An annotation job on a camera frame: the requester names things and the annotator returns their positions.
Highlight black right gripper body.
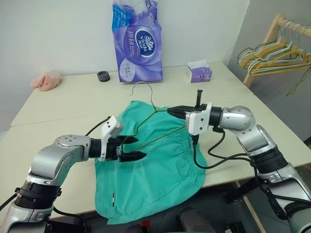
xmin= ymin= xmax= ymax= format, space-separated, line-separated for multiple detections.
xmin=193 ymin=89 xmax=207 ymax=112

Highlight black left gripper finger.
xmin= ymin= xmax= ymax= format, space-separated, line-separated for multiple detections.
xmin=120 ymin=150 xmax=148 ymax=163
xmin=121 ymin=135 xmax=139 ymax=146

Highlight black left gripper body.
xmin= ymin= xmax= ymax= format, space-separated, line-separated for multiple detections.
xmin=105 ymin=135 xmax=124 ymax=162

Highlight teal green shorts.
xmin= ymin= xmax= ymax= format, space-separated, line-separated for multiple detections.
xmin=94 ymin=100 xmax=209 ymax=225

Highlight thin green dangling hanger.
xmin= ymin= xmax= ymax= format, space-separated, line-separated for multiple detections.
xmin=286 ymin=48 xmax=311 ymax=98

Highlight small purple tissue box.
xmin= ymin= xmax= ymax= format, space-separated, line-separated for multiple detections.
xmin=186 ymin=59 xmax=213 ymax=83

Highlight purple Vinda tissue pack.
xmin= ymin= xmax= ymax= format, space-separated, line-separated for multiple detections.
xmin=111 ymin=0 xmax=164 ymax=83

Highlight dark grey rounded shape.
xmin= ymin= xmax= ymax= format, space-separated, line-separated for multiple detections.
xmin=178 ymin=207 xmax=216 ymax=233

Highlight pink cloth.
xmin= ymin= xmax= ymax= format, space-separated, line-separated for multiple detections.
xmin=30 ymin=70 xmax=63 ymax=92

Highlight black table leg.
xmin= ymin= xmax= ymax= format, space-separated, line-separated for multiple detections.
xmin=223 ymin=178 xmax=258 ymax=204

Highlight wooden clothes rack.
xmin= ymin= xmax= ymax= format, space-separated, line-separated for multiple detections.
xmin=234 ymin=14 xmax=311 ymax=233

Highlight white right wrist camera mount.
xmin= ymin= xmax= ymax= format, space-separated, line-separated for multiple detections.
xmin=185 ymin=102 xmax=213 ymax=134

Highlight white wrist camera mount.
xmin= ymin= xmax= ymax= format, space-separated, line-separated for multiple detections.
xmin=185 ymin=102 xmax=213 ymax=134
xmin=98 ymin=116 xmax=124 ymax=162

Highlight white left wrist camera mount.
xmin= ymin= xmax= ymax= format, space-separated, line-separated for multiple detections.
xmin=98 ymin=116 xmax=124 ymax=162

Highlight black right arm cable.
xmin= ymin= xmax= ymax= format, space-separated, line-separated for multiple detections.
xmin=190 ymin=127 xmax=311 ymax=220

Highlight olive green wire hanger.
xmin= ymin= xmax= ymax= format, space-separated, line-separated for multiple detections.
xmin=237 ymin=41 xmax=280 ymax=73

